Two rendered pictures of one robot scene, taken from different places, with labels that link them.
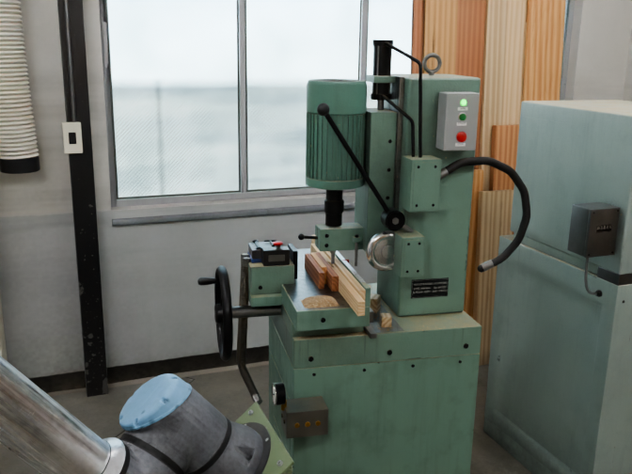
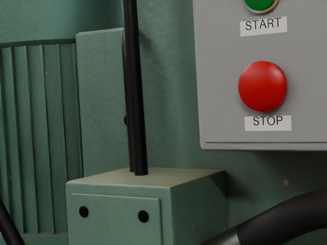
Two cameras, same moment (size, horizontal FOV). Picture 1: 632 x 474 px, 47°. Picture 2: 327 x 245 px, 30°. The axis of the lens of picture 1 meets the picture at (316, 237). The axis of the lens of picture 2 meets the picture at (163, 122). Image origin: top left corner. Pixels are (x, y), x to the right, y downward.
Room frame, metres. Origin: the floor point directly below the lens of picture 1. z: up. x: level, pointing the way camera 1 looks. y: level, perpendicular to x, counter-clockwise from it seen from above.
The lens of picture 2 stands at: (1.73, -0.62, 1.36)
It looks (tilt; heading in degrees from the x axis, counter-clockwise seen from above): 3 degrees down; 46
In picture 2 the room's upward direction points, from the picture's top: 3 degrees counter-clockwise
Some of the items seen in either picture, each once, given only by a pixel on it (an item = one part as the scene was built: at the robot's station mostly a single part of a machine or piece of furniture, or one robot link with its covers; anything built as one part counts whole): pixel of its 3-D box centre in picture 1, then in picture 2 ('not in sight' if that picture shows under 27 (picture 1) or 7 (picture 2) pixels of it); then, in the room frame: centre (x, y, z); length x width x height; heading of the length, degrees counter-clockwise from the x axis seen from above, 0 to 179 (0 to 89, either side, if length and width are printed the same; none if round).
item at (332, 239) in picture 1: (339, 239); not in sight; (2.13, -0.07, 1.03); 0.14 x 0.07 x 0.09; 103
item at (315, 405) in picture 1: (304, 417); not in sight; (1.84, 0.03, 0.58); 0.12 x 0.08 x 0.08; 103
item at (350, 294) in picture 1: (334, 275); not in sight; (2.11, -0.06, 0.92); 0.59 x 0.02 x 0.04; 13
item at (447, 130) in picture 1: (457, 120); (281, 22); (2.07, -0.40, 1.40); 0.10 x 0.06 x 0.16; 103
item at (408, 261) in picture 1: (407, 253); not in sight; (2.02, -0.27, 1.02); 0.09 x 0.07 x 0.12; 13
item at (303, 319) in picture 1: (295, 285); not in sight; (2.15, 0.06, 0.87); 0.61 x 0.30 x 0.06; 13
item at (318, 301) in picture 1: (320, 299); not in sight; (1.91, -0.01, 0.91); 0.10 x 0.07 x 0.02; 103
